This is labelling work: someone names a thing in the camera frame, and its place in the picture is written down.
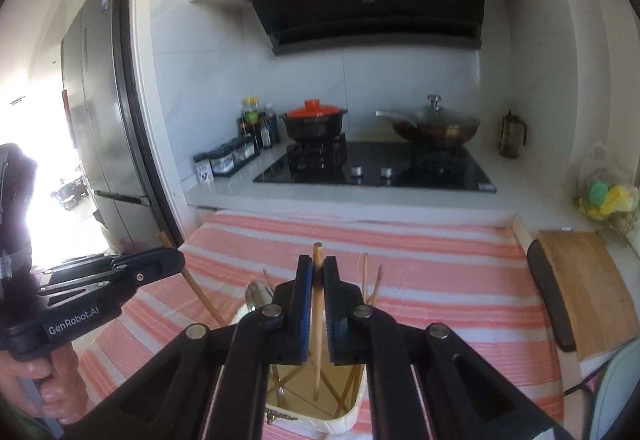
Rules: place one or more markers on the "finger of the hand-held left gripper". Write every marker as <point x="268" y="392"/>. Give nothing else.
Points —
<point x="150" y="270"/>

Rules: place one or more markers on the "person's left hand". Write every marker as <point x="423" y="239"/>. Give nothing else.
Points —
<point x="65" y="385"/>

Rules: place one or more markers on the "wooden chopstick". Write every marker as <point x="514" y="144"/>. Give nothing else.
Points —
<point x="377" y="282"/>
<point x="268" y="281"/>
<point x="317" y="330"/>
<point x="365" y="275"/>
<point x="200" y="290"/>

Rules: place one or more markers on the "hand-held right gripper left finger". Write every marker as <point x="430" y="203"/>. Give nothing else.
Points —
<point x="306" y="320"/>

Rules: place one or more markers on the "wooden cutting board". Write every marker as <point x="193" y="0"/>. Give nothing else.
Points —
<point x="595" y="290"/>

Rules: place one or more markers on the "black door frame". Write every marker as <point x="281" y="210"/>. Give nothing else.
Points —
<point x="135" y="95"/>

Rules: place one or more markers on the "black range hood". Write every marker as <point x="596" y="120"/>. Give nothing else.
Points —
<point x="370" y="5"/>

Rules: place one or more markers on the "spice jar rack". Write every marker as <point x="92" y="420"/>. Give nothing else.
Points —
<point x="232" y="155"/>

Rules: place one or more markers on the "plastic bag with sponges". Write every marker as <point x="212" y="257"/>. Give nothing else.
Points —
<point x="605" y="195"/>

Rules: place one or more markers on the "small dark sauce bottle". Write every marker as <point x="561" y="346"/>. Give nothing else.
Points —
<point x="271" y="128"/>

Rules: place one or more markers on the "small patterned box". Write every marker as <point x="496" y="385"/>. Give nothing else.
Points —
<point x="203" y="169"/>

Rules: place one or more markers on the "dark wok glass lid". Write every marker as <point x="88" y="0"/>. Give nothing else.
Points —
<point x="435" y="125"/>

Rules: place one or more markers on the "grey refrigerator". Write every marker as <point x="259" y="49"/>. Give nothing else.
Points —
<point x="100" y="120"/>

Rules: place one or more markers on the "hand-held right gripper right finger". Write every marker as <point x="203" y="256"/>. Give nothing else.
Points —
<point x="331" y="320"/>

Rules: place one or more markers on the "pink white striped tablecloth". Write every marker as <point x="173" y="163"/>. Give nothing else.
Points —
<point x="400" y="245"/>

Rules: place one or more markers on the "black clay pot red lid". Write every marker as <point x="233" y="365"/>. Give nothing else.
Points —
<point x="312" y="123"/>

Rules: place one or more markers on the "glass french press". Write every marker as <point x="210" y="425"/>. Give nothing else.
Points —
<point x="511" y="135"/>

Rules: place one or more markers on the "cream utensil holder gold ornament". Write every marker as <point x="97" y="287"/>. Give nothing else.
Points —
<point x="320" y="422"/>

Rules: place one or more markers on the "teal chair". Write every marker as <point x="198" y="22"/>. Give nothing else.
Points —
<point x="617" y="395"/>

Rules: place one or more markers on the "black flat board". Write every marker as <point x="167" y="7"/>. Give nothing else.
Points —
<point x="550" y="295"/>

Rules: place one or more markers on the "black glass gas stove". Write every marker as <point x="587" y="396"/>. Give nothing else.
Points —
<point x="375" y="168"/>

